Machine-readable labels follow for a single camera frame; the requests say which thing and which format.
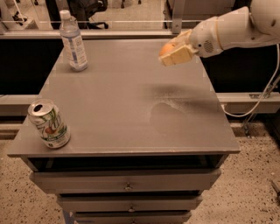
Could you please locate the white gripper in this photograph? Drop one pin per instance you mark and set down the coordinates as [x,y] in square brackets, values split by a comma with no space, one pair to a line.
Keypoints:
[204,38]

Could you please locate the orange fruit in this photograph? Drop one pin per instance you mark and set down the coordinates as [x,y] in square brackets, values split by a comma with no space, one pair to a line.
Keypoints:
[166,48]

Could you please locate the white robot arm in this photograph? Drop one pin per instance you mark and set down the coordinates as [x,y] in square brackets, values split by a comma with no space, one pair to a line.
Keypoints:
[256,25]

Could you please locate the clear plastic water bottle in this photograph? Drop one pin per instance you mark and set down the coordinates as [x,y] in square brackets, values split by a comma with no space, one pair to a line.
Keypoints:
[72,41]

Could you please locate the grey drawer cabinet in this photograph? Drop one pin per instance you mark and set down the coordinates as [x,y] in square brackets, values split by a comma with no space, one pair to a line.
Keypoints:
[127,112]

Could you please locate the black office chair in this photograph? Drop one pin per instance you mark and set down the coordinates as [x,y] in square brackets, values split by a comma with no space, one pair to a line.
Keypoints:
[83,10]

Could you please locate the open green white soda can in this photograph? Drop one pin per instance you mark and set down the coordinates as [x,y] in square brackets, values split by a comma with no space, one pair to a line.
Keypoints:
[50,125]

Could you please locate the top grey drawer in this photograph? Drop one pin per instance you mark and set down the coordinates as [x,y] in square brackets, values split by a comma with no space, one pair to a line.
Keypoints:
[125,181]

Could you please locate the grey drawer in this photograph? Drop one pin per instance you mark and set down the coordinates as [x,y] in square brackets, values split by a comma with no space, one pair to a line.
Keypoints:
[153,217]
[129,203]
[125,181]

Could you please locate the middle grey drawer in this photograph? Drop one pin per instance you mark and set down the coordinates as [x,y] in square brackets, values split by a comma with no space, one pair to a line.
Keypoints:
[129,203]

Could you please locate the bottom grey drawer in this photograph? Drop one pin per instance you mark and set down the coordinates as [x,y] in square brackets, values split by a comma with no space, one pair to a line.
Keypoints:
[153,217]

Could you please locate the metal railing post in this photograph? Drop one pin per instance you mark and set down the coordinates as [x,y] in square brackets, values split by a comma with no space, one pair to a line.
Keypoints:
[177,16]

